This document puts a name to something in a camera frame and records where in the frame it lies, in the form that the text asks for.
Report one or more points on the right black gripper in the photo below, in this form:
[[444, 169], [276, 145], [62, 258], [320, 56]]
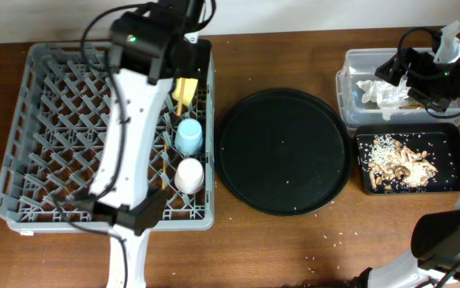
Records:
[[423, 62]]

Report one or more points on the yellow bowl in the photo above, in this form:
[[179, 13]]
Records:
[[188, 87]]

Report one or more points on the clear plastic waste bin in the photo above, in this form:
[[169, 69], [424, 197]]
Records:
[[360, 65]]

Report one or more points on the grey plastic dishwasher rack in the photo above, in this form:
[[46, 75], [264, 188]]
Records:
[[58, 132]]

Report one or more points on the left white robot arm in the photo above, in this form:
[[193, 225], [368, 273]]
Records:
[[149, 55]]

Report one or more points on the wooden chopstick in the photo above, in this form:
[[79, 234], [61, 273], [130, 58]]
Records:
[[165, 157], [180, 96]]

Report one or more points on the light blue plastic cup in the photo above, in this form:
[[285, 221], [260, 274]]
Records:
[[188, 139]]

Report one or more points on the black rectangular waste tray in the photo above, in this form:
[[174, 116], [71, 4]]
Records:
[[440, 140]]

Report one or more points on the round black serving tray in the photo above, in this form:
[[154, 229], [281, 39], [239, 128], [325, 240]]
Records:
[[283, 152]]

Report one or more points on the pink plastic cup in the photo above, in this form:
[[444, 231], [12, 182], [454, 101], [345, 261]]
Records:
[[189, 176]]

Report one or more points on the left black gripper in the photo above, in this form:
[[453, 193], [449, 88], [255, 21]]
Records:
[[202, 51]]

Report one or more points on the white paper napkin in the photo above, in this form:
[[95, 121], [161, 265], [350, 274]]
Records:
[[385, 96]]

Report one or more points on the golden brown food scraps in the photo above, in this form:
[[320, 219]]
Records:
[[390, 166]]

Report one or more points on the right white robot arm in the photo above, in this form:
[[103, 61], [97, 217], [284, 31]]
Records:
[[434, 255]]

